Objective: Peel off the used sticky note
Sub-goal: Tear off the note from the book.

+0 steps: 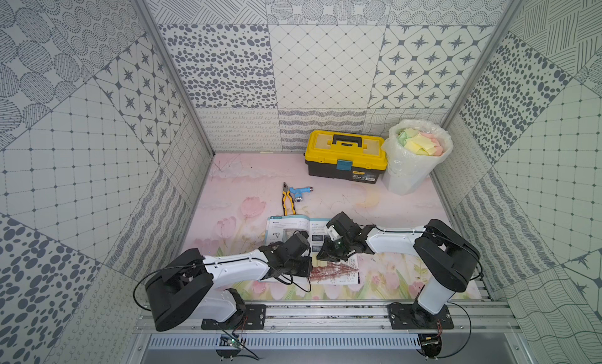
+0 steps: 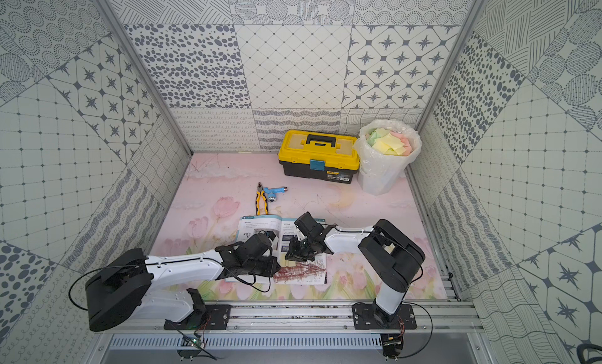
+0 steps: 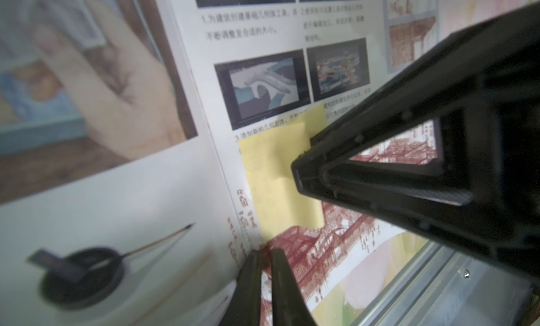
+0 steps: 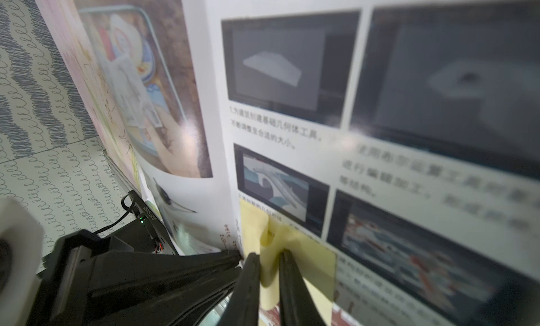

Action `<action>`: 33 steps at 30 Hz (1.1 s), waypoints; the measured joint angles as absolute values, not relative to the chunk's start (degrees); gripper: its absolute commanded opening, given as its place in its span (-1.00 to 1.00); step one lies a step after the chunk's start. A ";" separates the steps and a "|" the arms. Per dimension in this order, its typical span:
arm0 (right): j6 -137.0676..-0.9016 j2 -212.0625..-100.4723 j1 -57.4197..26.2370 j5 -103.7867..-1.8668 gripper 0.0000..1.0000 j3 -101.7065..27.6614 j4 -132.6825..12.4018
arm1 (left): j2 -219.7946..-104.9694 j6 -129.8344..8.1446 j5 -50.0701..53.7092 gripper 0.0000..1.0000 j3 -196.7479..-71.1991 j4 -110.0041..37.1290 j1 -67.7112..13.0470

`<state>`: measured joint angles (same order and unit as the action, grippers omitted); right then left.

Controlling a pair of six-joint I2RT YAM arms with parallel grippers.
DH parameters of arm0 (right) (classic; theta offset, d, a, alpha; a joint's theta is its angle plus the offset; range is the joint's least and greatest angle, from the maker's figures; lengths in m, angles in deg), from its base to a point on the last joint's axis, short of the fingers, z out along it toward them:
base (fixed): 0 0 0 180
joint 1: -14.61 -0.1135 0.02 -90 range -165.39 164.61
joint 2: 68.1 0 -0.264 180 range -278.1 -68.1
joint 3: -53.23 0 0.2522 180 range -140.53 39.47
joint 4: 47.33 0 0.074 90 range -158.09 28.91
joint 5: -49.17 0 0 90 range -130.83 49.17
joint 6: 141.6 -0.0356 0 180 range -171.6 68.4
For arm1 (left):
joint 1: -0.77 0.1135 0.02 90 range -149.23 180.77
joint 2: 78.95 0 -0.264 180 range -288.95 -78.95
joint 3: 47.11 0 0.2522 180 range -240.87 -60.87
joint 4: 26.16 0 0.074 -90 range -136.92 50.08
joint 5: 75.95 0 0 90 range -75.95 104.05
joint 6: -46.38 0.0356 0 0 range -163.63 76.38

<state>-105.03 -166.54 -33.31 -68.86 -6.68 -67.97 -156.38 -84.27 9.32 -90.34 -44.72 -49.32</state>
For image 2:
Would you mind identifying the art textbook with yellow cover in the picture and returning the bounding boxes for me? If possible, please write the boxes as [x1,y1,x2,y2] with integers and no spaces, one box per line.
[227,215,327,285]

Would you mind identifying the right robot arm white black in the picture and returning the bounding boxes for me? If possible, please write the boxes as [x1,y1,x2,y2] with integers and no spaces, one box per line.
[285,212,426,326]

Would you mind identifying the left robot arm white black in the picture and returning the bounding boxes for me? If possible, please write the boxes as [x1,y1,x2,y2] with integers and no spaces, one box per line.
[85,231,280,332]

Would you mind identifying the discarded sticky notes pile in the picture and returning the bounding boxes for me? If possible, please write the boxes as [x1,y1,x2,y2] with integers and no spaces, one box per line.
[365,128,413,157]

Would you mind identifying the yellow black toolbox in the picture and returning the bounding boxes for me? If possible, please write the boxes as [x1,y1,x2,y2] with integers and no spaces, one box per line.
[278,130,360,185]

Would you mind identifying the white trash bin with bag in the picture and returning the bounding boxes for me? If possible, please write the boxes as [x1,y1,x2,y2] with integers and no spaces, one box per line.
[354,119,423,195]

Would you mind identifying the aluminium mounting rail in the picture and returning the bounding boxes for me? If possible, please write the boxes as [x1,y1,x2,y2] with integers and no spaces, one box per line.
[96,300,485,335]

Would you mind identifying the yellow handled pliers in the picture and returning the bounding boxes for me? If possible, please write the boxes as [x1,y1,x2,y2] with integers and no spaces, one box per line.
[256,182,269,216]

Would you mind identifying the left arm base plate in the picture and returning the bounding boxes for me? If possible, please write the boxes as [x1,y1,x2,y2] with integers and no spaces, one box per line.
[164,304,232,331]

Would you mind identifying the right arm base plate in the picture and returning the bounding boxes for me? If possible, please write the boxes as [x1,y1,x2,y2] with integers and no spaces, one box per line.
[351,302,417,330]

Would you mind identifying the left circuit board with cable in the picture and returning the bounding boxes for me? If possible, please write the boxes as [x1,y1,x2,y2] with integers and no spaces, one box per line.
[177,335,220,361]

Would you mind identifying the right black connector with cable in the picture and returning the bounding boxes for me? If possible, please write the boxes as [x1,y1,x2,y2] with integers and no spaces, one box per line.
[381,334,432,360]

